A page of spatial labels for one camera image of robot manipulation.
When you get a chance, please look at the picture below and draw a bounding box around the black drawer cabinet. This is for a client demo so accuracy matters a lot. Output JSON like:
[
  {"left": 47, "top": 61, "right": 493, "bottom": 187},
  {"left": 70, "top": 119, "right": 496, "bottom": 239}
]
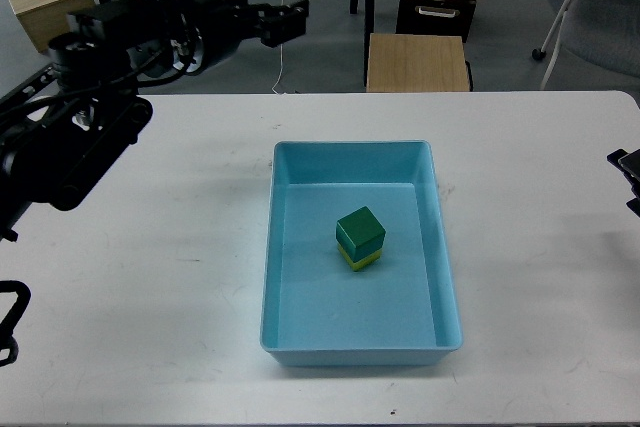
[{"left": 395, "top": 0, "right": 477, "bottom": 43}]

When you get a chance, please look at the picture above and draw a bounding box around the light blue plastic tray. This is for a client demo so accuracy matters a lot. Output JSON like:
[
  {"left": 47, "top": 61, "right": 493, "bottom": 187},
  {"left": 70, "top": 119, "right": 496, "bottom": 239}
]
[{"left": 260, "top": 141, "right": 462, "bottom": 366}]

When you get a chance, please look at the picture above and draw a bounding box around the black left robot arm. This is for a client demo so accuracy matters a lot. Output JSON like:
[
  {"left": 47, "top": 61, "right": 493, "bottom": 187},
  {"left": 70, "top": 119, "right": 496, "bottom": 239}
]
[{"left": 1, "top": 0, "right": 309, "bottom": 242}]

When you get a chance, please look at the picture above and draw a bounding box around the green wooden cube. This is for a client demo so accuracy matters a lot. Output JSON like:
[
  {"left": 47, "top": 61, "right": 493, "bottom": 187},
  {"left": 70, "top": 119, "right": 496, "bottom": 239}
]
[{"left": 336, "top": 206, "right": 386, "bottom": 262}]

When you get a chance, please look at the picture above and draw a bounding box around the white hanging cable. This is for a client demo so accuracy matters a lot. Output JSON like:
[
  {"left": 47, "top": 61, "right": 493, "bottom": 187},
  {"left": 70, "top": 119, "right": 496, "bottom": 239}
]
[{"left": 271, "top": 0, "right": 287, "bottom": 95}]

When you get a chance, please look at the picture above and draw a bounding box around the yellow wooden cube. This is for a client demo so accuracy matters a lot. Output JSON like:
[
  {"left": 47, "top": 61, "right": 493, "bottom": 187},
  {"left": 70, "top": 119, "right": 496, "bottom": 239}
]
[{"left": 337, "top": 244, "right": 383, "bottom": 272}]

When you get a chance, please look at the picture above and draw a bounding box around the grey office chair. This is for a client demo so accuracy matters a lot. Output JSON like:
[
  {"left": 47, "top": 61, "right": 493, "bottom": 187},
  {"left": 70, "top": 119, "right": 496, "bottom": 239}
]
[{"left": 531, "top": 0, "right": 639, "bottom": 89}]

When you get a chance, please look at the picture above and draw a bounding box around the wooden stool behind table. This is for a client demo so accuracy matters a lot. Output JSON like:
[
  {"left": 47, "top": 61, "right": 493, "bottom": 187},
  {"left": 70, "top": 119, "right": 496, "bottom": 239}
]
[{"left": 366, "top": 33, "right": 472, "bottom": 93}]

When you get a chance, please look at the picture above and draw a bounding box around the light wooden box on floor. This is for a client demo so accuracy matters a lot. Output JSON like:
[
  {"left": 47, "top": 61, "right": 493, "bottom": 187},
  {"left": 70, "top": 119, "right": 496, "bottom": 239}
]
[{"left": 8, "top": 0, "right": 96, "bottom": 52}]

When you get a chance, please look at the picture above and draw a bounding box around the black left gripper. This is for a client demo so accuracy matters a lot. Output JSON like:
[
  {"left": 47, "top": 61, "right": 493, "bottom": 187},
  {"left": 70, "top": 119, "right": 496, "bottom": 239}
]
[{"left": 67, "top": 0, "right": 308, "bottom": 78}]

